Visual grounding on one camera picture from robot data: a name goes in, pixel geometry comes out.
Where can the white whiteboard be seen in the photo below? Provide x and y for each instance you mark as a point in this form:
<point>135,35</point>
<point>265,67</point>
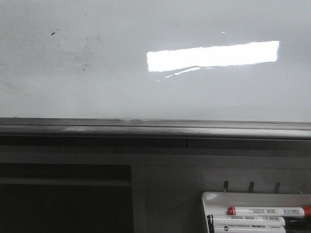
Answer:
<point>184,68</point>

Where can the white marker tray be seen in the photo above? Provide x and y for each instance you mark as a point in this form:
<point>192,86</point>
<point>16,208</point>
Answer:
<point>217,203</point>

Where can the black-capped white marker upper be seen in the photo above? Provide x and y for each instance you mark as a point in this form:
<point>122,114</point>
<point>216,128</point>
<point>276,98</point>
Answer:
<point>246,220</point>

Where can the black-capped white marker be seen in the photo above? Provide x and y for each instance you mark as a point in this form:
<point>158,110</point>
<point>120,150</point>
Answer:
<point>231,228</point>
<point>246,220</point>

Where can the red-capped white marker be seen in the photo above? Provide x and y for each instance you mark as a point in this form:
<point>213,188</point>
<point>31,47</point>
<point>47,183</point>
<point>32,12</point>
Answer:
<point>304,211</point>

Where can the black-capped white marker lower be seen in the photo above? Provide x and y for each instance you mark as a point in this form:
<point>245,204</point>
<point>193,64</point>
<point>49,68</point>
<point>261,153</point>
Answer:
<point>231,228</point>

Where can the grey whiteboard stand frame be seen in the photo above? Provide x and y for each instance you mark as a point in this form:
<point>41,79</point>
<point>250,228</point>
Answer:
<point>63,184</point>

